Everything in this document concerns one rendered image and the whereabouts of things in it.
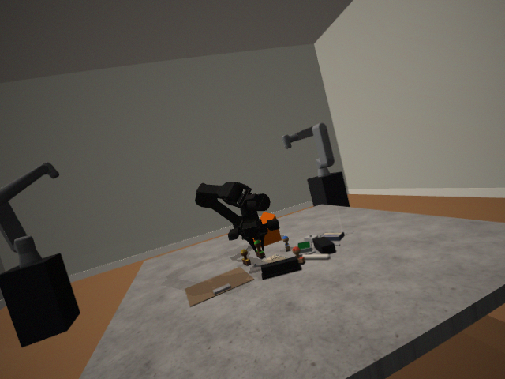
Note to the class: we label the yellow rubber stamp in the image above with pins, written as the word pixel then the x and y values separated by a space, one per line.
pixel 245 261

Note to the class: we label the beige taped card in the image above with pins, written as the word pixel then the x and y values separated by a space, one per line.
pixel 275 258

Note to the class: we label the red-handled rubber stamp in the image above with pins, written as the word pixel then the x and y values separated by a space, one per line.
pixel 296 251

